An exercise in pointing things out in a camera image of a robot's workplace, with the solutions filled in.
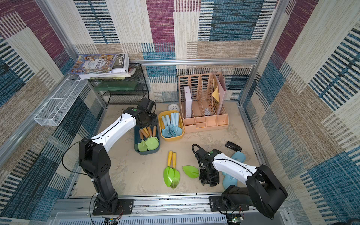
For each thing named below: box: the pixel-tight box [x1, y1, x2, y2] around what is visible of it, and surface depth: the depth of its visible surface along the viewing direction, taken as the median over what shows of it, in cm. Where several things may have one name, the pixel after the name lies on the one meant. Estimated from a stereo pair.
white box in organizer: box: [183, 85, 193, 119], surface depth 100 cm
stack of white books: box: [67, 52, 136, 80], surface depth 83 cm
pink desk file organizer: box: [178, 72, 230, 134], surface depth 104 cm
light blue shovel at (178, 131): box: [173, 112, 183, 137], surface depth 104 cm
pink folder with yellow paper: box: [211, 71, 228, 115], surface depth 93 cm
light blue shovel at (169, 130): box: [165, 114, 174, 138], surface depth 104 cm
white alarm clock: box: [167, 103, 180, 113], surface depth 117 cm
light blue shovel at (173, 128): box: [169, 112, 178, 137], surface depth 104 cm
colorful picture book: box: [67, 53, 131, 80], surface depth 83 cm
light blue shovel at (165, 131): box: [161, 115, 170, 138], surface depth 103 cm
